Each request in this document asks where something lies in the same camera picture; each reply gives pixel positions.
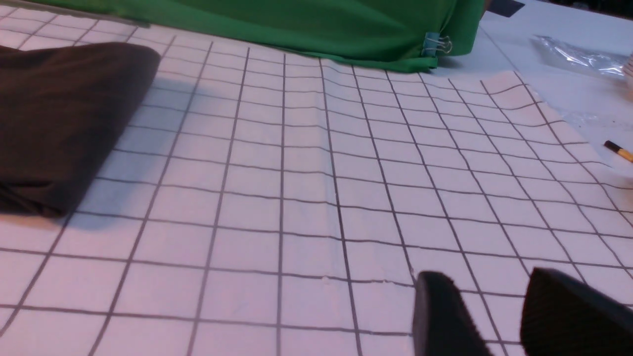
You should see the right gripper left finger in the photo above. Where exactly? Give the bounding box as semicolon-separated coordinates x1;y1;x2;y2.
412;271;491;356

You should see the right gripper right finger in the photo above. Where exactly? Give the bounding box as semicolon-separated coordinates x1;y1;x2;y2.
520;267;633;356

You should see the gray long-sleeve top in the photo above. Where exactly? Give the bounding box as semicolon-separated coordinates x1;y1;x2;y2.
0;42;161;218

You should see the yellow black pen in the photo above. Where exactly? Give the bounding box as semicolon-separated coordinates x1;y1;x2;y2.
603;140;633;163

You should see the white grid-pattern mat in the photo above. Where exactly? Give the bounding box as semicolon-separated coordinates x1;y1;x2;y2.
1;6;632;356

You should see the clear plastic bag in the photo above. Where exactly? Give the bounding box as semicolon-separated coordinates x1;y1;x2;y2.
530;36;628;80

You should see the green backdrop cloth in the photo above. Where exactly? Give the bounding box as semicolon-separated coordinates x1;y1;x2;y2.
45;0;489;74

